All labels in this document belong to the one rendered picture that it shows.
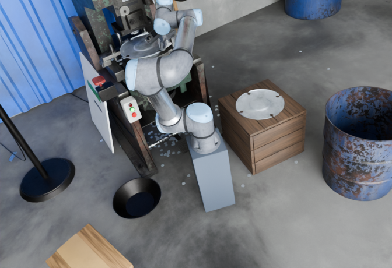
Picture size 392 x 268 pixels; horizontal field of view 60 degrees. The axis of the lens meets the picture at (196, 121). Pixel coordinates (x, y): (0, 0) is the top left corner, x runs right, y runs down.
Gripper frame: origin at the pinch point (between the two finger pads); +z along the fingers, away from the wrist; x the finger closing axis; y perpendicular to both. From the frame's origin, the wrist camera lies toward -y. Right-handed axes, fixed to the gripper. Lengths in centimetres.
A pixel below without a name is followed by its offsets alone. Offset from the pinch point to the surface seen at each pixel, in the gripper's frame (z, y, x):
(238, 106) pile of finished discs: 30, 30, -41
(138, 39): 11.1, -3.0, 21.0
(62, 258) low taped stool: 21, -91, -65
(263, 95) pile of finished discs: 29, 48, -43
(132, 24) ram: -4.8, -6.5, 19.0
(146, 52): 3.5, -7.0, 4.6
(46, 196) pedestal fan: 81, -94, -9
